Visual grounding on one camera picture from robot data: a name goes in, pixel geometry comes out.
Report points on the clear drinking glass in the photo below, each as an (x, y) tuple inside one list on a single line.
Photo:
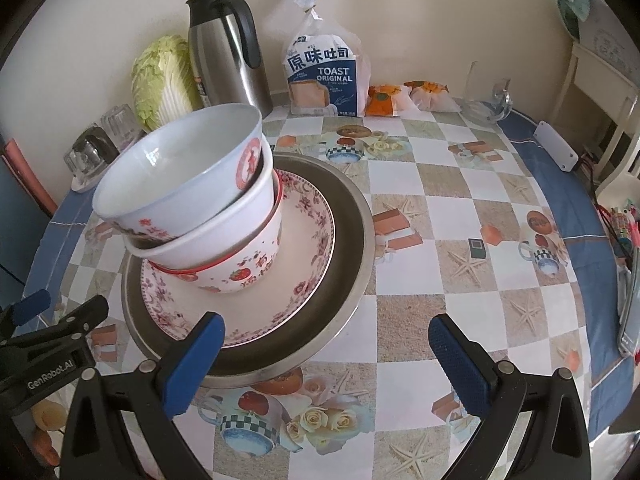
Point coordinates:
[(120, 125)]

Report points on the white wooden shelf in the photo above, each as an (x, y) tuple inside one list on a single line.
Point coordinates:
[(610, 110)]

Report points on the pale printed bag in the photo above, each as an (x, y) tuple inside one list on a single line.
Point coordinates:
[(607, 30)]

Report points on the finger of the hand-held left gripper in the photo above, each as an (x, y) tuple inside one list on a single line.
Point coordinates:
[(30, 307), (82, 317)]

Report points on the strawberry print red-rimmed bowl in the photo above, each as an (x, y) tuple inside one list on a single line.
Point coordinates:
[(245, 272)]

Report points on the tall plain white bowl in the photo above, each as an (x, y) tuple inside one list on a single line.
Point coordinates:
[(225, 240)]

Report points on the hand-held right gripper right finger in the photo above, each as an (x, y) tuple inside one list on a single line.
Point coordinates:
[(460, 365)]

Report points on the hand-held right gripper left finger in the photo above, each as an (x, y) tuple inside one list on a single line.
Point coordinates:
[(197, 360)]

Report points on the white bowl with red emblem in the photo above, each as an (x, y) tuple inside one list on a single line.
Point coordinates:
[(175, 170)]

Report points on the red-framed blue chair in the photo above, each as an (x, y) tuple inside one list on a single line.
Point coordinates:
[(20, 200)]

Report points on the bagged sliced bread loaf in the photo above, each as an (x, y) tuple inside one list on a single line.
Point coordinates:
[(320, 70)]

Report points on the colourful printed packet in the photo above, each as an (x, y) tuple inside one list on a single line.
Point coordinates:
[(625, 225)]

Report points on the stainless steel thermos jug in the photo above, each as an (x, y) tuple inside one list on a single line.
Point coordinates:
[(225, 60)]

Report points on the stainless steel plate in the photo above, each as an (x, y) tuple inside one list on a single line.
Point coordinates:
[(350, 240)]

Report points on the napa cabbage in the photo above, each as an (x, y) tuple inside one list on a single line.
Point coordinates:
[(160, 85)]

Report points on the orange snack packet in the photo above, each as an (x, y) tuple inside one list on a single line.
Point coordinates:
[(387, 100), (430, 95)]

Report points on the pink floral plate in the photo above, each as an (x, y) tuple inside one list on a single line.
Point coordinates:
[(305, 260)]

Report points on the white power strip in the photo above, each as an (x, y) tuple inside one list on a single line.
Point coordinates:
[(555, 145)]

